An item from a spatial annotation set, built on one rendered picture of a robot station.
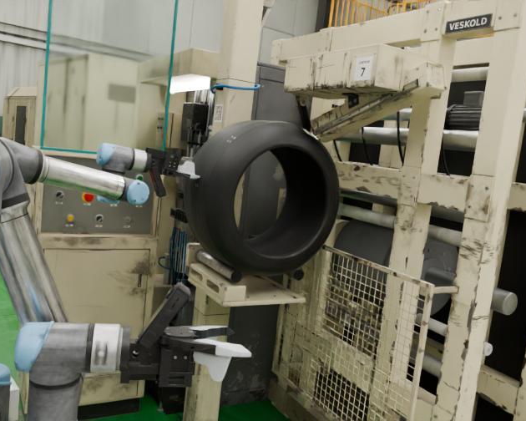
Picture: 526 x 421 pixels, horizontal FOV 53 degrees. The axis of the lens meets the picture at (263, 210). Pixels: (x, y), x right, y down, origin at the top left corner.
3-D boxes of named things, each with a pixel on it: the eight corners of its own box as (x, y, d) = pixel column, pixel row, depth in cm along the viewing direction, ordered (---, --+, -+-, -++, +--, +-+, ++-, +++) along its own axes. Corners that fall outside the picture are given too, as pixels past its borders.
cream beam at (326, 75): (281, 92, 233) (285, 58, 231) (327, 100, 246) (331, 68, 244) (372, 86, 181) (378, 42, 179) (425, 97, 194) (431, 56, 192)
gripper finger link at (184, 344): (224, 352, 84) (177, 342, 88) (225, 341, 84) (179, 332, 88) (210, 358, 80) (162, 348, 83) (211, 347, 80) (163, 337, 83)
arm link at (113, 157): (93, 166, 176) (98, 141, 176) (125, 172, 182) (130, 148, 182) (98, 167, 170) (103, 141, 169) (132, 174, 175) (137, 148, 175)
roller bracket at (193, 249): (184, 265, 225) (186, 242, 224) (265, 264, 245) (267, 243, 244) (187, 266, 223) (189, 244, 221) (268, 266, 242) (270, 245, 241)
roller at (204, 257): (195, 251, 224) (205, 249, 226) (195, 261, 225) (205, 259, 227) (231, 271, 194) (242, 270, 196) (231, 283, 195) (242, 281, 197)
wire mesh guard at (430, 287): (271, 371, 260) (288, 231, 252) (274, 370, 261) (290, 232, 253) (401, 479, 183) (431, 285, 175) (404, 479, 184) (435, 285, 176)
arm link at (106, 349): (97, 318, 87) (93, 330, 80) (125, 320, 89) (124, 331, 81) (93, 364, 87) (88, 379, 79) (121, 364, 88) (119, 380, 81)
